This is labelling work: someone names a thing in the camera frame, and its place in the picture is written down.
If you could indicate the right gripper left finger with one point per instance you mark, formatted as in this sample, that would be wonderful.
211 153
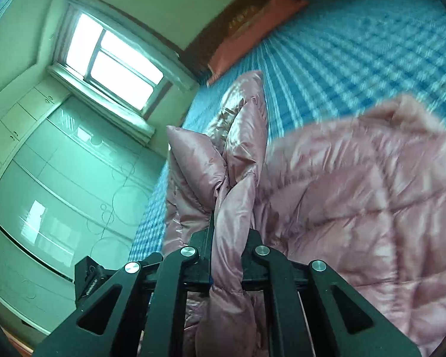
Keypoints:
140 309

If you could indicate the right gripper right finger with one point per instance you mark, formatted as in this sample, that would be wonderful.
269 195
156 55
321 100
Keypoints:
312 311

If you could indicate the pink quilted down coat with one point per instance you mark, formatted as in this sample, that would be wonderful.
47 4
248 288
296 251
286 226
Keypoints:
366 194

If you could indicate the bright bedroom window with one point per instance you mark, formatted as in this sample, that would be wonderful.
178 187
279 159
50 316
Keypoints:
97 55

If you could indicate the white sliding-door wardrobe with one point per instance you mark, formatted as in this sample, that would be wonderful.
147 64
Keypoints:
72 185

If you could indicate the dark wooden headboard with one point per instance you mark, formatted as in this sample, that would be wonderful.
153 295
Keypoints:
198 53

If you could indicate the blue plaid bed cover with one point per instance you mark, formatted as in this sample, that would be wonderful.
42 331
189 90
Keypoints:
335 58

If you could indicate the red pillow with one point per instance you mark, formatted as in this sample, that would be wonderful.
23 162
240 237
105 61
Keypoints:
254 30

